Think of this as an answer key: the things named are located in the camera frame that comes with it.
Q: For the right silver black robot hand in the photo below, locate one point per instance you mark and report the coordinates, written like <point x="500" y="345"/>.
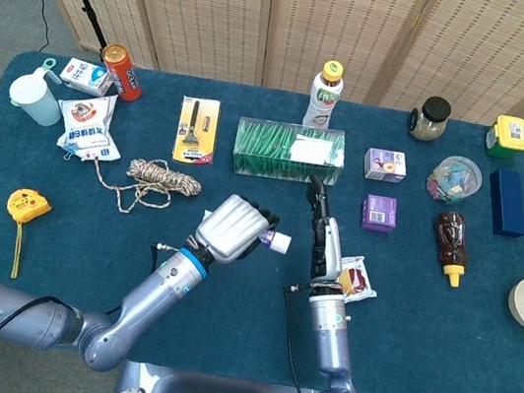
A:
<point x="330" y="252"/>

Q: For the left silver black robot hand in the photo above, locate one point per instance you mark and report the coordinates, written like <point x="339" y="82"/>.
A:
<point x="232" y="227"/>

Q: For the small purple white-capped bottle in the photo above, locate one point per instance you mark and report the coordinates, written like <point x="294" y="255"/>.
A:
<point x="279" y="242"/>

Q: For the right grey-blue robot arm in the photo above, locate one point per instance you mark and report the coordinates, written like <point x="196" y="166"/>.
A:
<point x="329" y="337"/>

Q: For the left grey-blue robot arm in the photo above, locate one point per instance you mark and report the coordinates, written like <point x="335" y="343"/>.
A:
<point x="152" y="294"/>

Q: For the brown syrup bottle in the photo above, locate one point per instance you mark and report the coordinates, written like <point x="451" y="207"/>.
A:
<point x="451" y="241"/>

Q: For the white green drink bottle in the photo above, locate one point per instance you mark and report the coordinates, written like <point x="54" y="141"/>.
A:
<point x="323" y="101"/>

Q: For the white blue-print powder bag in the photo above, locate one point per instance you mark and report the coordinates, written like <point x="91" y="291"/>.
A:
<point x="88" y="129"/>

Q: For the white snack packet red fruit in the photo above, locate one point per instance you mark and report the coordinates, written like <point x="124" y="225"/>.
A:
<point x="360" y="282"/>

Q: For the purple wrapped pack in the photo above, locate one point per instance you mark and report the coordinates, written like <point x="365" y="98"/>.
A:
<point x="379" y="214"/>

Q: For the clear box of green teabags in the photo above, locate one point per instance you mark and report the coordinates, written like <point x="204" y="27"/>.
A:
<point x="269" y="153"/>

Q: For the purple white carton box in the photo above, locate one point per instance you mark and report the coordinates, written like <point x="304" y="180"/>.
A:
<point x="384" y="166"/>

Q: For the razor in yellow blister pack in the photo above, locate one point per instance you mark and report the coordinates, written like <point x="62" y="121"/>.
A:
<point x="196" y="131"/>

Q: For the blue tablecloth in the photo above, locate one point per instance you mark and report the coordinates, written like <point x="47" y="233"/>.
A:
<point x="417" y="351"/>

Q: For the clear tub of binder clips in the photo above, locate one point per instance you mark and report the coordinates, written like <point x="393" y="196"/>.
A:
<point x="454" y="179"/>

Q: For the glass jar black lid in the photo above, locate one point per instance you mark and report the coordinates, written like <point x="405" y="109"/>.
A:
<point x="428" y="123"/>

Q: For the dark blue rectangular box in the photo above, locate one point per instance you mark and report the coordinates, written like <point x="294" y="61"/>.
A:
<point x="507" y="205"/>

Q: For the red soda can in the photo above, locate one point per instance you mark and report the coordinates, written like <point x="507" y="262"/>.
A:
<point x="123" y="77"/>

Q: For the yellow tape measure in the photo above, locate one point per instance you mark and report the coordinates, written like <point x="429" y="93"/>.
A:
<point x="23" y="206"/>

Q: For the green container yellow lid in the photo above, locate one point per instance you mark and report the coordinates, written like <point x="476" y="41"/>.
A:
<point x="508" y="136"/>

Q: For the white blue milk carton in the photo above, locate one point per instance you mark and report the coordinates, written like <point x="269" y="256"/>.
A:
<point x="81" y="75"/>

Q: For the bamboo folding screen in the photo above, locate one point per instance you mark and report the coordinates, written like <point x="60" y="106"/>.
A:
<point x="319" y="26"/>

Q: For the light blue plastic pitcher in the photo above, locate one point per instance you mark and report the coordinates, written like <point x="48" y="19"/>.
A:
<point x="33" y="98"/>

